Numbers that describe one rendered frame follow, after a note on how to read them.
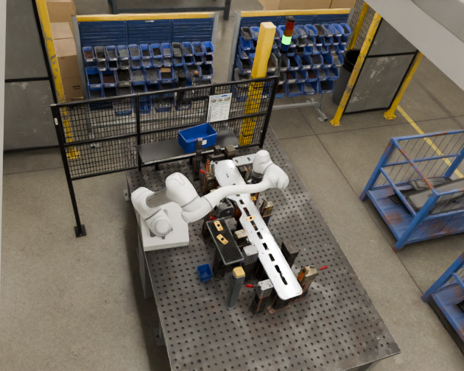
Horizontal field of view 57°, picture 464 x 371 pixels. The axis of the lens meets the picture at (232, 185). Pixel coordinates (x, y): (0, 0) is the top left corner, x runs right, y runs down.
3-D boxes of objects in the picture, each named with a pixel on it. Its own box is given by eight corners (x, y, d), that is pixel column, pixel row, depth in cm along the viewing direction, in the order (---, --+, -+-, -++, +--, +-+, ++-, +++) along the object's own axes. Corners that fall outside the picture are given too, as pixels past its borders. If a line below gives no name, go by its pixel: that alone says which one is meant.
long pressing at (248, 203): (307, 292, 296) (308, 291, 295) (279, 302, 288) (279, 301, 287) (231, 159, 378) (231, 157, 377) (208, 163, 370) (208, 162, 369)
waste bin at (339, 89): (367, 110, 632) (386, 66, 579) (337, 112, 616) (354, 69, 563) (350, 90, 663) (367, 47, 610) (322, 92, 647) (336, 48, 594)
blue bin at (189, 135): (216, 144, 382) (217, 133, 373) (185, 154, 368) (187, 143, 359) (207, 133, 391) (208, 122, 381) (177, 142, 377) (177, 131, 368)
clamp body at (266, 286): (266, 312, 313) (275, 288, 287) (252, 317, 309) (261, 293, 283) (260, 301, 319) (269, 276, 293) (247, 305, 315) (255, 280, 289)
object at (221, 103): (228, 120, 389) (233, 91, 367) (205, 124, 382) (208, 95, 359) (227, 118, 391) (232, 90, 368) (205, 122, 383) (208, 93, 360)
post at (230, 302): (236, 307, 313) (246, 276, 281) (227, 310, 311) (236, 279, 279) (233, 298, 318) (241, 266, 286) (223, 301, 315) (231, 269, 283)
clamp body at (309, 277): (308, 298, 326) (322, 273, 300) (292, 303, 321) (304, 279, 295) (302, 286, 333) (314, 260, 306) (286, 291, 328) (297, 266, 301)
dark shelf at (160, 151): (239, 146, 388) (240, 144, 386) (142, 165, 357) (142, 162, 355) (230, 131, 401) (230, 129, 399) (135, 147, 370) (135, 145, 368)
